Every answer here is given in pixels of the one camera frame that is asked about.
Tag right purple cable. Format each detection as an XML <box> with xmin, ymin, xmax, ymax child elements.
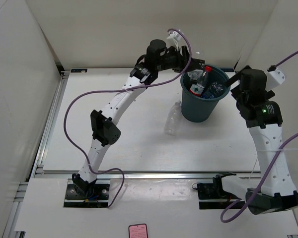
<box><xmin>220</xmin><ymin>46</ymin><xmax>298</xmax><ymax>223</ymax></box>

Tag aluminium table edge rail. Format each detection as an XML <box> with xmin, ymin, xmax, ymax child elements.
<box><xmin>33</xmin><ymin>169</ymin><xmax>261</xmax><ymax>179</ymax></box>

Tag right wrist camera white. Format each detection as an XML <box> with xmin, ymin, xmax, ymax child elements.
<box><xmin>266</xmin><ymin>65</ymin><xmax>286</xmax><ymax>91</ymax></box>

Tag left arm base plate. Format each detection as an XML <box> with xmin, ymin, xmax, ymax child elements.
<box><xmin>63</xmin><ymin>179</ymin><xmax>110</xmax><ymax>208</ymax></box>

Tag blue label plastic bottle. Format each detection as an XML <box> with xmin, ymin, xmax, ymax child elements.
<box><xmin>201</xmin><ymin>82</ymin><xmax>226</xmax><ymax>99</ymax></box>

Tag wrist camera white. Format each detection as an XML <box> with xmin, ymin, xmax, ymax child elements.
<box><xmin>266</xmin><ymin>65</ymin><xmax>286</xmax><ymax>91</ymax></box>
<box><xmin>166</xmin><ymin>29</ymin><xmax>183</xmax><ymax>48</ymax></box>

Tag clear white cap bottle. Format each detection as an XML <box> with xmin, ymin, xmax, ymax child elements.
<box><xmin>164</xmin><ymin>101</ymin><xmax>181</xmax><ymax>136</ymax></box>

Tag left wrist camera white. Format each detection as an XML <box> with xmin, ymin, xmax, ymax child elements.
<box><xmin>166</xmin><ymin>29</ymin><xmax>183</xmax><ymax>48</ymax></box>

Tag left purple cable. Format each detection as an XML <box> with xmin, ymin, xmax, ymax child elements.
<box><xmin>63</xmin><ymin>27</ymin><xmax>192</xmax><ymax>208</ymax></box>

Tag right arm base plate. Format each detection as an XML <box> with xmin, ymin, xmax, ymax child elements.
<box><xmin>191</xmin><ymin>173</ymin><xmax>244</xmax><ymax>210</ymax></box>

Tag purple cable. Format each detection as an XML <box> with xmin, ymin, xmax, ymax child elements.
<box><xmin>63</xmin><ymin>27</ymin><xmax>192</xmax><ymax>208</ymax></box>
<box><xmin>220</xmin><ymin>46</ymin><xmax>298</xmax><ymax>223</ymax></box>

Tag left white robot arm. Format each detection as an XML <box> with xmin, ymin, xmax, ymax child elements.
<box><xmin>72</xmin><ymin>40</ymin><xmax>205</xmax><ymax>199</ymax></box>

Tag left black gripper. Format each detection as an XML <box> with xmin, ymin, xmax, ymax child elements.
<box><xmin>155</xmin><ymin>45</ymin><xmax>200</xmax><ymax>72</ymax></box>

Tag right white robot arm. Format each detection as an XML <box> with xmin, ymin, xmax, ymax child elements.
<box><xmin>213</xmin><ymin>65</ymin><xmax>298</xmax><ymax>223</ymax></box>

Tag dark green plastic bin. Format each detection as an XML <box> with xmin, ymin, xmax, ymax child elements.
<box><xmin>180</xmin><ymin>65</ymin><xmax>235</xmax><ymax>122</ymax></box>

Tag pink smartphone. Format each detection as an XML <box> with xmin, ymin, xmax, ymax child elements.
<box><xmin>128</xmin><ymin>224</ymin><xmax>149</xmax><ymax>238</ymax></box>

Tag red label plastic bottle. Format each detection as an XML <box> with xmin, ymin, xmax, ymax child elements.
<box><xmin>189</xmin><ymin>66</ymin><xmax>212</xmax><ymax>97</ymax></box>

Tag black label plastic bottle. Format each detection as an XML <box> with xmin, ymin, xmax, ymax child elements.
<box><xmin>187</xmin><ymin>69</ymin><xmax>204</xmax><ymax>84</ymax></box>

